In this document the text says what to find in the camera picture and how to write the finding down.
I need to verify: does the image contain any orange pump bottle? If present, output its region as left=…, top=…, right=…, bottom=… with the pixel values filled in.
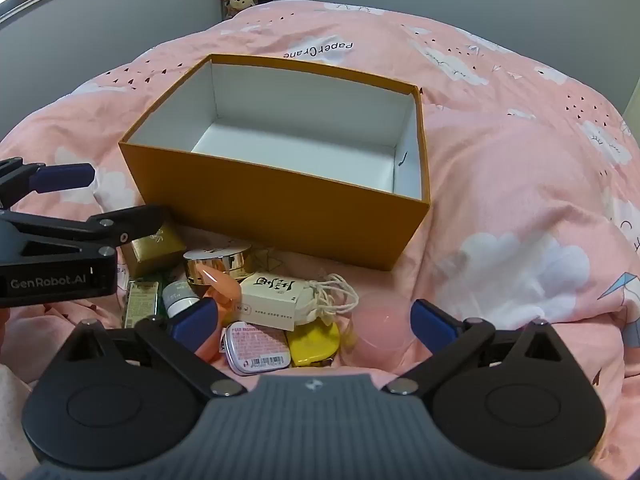
left=192, top=265, right=243, bottom=363

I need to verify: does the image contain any round gold compact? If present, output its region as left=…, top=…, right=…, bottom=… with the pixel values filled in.
left=183, top=241, right=252, bottom=286

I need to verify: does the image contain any pink printed blanket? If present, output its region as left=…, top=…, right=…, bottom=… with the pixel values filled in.
left=0, top=0, right=640, bottom=480

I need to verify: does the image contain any orange cardboard box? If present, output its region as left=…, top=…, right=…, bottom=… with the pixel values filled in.
left=118, top=53, right=432, bottom=272

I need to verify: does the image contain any green spray bottle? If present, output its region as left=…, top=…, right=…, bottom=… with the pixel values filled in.
left=121, top=272, right=167, bottom=331

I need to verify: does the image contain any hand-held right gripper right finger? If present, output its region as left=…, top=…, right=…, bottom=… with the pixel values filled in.
left=382, top=299, right=576, bottom=396

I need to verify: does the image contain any pink translucent cup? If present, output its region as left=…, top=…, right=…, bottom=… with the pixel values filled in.
left=350, top=292, right=416, bottom=366

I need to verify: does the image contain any yellow case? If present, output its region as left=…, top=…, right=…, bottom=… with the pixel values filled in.
left=286, top=320, right=343, bottom=368

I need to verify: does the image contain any pink tin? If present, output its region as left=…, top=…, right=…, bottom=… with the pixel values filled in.
left=223, top=321, right=292, bottom=377

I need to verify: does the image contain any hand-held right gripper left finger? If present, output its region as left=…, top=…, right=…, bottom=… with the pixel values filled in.
left=50, top=299, right=248, bottom=401

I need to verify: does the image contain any small gold box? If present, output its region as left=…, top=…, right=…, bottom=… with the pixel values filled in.
left=121, top=222, right=188, bottom=278

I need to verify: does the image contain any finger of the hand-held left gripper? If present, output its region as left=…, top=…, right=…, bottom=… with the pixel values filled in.
left=0, top=158, right=97, bottom=209
left=0, top=203, right=169, bottom=266

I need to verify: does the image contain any small white cap bottle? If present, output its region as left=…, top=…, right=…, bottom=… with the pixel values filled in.
left=162, top=280, right=201, bottom=318

